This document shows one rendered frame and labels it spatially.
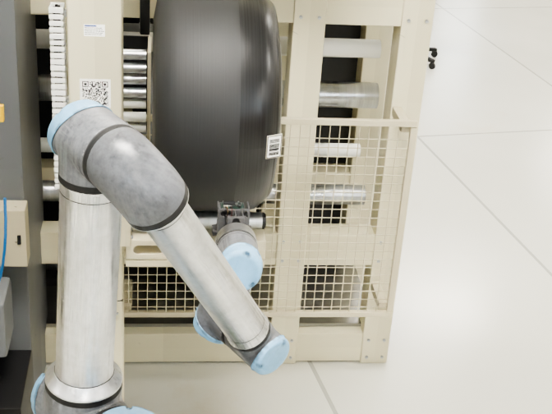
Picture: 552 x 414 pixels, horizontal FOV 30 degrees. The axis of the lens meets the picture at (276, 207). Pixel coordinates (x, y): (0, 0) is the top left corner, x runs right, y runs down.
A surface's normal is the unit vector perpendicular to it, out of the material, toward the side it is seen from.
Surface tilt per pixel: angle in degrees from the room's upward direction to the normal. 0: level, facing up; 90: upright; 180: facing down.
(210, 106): 73
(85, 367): 94
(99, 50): 90
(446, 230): 0
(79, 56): 90
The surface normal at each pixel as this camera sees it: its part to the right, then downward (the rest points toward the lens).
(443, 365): 0.07, -0.89
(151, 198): 0.25, 0.27
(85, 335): 0.16, 0.51
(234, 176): 0.07, 0.71
